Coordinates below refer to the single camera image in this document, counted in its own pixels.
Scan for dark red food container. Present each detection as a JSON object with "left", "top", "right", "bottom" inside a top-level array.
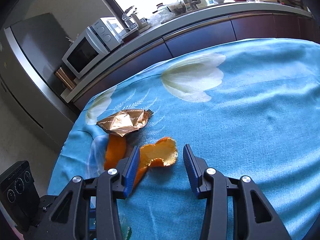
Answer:
[{"left": 121, "top": 29, "right": 140, "bottom": 43}]

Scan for green printed plastic bag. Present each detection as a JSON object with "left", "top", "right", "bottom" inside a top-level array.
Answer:
[{"left": 89, "top": 214, "right": 132, "bottom": 240}]

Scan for white microwave oven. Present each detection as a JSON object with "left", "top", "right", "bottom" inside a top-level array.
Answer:
[{"left": 62, "top": 17, "right": 124, "bottom": 79}]

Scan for clear plastic bag on counter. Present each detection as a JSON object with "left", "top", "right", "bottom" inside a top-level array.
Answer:
[{"left": 147, "top": 7, "right": 176, "bottom": 25}]

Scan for copper thermos tumbler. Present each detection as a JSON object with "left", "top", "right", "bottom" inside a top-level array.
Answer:
[{"left": 54, "top": 67, "right": 76, "bottom": 90}]

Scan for blue floral tablecloth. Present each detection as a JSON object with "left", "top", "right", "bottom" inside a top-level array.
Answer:
[{"left": 48, "top": 38, "right": 319, "bottom": 239}]

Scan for long orange peel strip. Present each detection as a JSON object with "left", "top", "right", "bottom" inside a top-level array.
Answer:
[{"left": 104, "top": 134, "right": 126, "bottom": 171}]

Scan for orange peel piece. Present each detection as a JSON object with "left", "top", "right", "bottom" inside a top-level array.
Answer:
[{"left": 133, "top": 137, "right": 178, "bottom": 187}]

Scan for gold snack wrapper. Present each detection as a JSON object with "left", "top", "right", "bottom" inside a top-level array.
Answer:
[{"left": 97, "top": 109, "right": 153, "bottom": 137}]

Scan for grey refrigerator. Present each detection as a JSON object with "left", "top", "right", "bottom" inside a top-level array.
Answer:
[{"left": 1, "top": 13, "right": 80, "bottom": 152}]

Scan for dark lower kitchen cabinets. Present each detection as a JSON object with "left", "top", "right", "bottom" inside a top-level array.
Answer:
[{"left": 74, "top": 11, "right": 319, "bottom": 110}]

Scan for glass electric kettle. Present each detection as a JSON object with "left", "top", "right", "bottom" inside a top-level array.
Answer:
[{"left": 121, "top": 5, "right": 151, "bottom": 33}]

